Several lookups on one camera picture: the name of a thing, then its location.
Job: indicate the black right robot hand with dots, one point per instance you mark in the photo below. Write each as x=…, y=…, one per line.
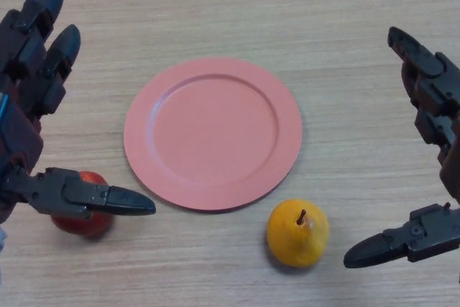
x=435, y=87

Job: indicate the pink round plate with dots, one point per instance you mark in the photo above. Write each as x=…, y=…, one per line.
x=215, y=134

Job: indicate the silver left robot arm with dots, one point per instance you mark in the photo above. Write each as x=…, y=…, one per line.
x=2, y=238

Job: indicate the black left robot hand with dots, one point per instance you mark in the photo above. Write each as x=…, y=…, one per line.
x=21, y=131

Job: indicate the yellow pear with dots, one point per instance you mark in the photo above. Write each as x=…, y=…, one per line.
x=298, y=238

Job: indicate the red apple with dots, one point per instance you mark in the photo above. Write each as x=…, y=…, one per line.
x=81, y=228

